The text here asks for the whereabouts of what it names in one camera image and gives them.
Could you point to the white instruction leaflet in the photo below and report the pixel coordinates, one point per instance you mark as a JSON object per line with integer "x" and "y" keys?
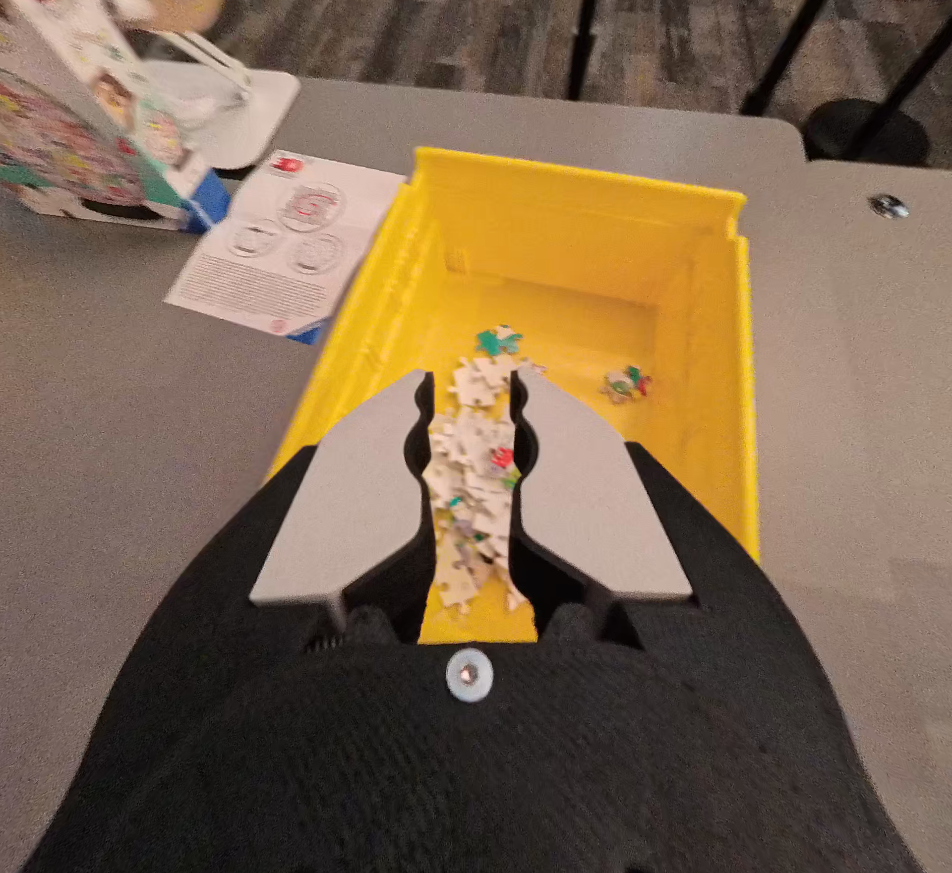
{"x": 282, "y": 256}

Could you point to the silver desk grommet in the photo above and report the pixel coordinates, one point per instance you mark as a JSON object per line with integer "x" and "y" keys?
{"x": 889, "y": 207}

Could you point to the colourful puzzle box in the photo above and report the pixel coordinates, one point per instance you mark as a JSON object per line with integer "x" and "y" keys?
{"x": 74, "y": 107}

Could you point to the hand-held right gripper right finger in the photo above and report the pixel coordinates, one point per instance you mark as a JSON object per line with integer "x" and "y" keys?
{"x": 602, "y": 508}

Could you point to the black stand pole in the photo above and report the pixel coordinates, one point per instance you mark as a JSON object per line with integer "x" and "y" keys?
{"x": 807, "y": 18}
{"x": 587, "y": 10}
{"x": 907, "y": 81}

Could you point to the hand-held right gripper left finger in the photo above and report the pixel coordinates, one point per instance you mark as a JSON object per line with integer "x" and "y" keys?
{"x": 342, "y": 508}

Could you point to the black round stand base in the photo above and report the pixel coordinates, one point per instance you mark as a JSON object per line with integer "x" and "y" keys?
{"x": 863, "y": 137}

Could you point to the red green puzzle piece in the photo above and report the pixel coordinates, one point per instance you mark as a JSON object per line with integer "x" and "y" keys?
{"x": 626, "y": 384}

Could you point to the white board stand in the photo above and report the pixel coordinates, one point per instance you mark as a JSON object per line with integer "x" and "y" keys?
{"x": 253, "y": 114}

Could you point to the yellow plastic bin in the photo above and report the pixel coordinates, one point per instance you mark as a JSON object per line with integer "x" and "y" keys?
{"x": 580, "y": 256}

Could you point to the pile of puzzle pieces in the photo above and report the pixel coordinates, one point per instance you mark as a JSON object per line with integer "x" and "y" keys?
{"x": 468, "y": 456}

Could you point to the teal puzzle piece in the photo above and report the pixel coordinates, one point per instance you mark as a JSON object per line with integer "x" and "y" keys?
{"x": 498, "y": 341}

